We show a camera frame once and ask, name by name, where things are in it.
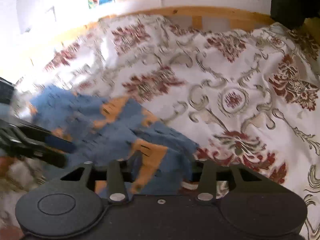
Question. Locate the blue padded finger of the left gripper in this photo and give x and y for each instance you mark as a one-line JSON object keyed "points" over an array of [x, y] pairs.
{"points": [[18, 131], [19, 150]]}

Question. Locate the floral white bedspread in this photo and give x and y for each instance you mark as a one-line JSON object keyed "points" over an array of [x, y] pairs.
{"points": [[248, 98]]}

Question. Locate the wooden bed frame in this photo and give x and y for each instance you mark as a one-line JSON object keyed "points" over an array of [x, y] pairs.
{"points": [[238, 19]]}

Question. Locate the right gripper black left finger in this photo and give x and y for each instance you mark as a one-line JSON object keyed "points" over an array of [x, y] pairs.
{"points": [[115, 185]]}

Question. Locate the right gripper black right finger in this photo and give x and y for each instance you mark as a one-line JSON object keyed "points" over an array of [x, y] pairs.
{"points": [[207, 183]]}

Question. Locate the white door with frame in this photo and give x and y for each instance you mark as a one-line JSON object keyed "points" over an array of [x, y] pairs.
{"points": [[40, 21]]}

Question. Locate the blue pants with orange patches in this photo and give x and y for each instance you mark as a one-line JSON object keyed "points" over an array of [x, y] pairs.
{"points": [[103, 130]]}

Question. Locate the dark jacket on bedpost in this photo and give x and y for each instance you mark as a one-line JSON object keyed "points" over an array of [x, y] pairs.
{"points": [[293, 13]]}

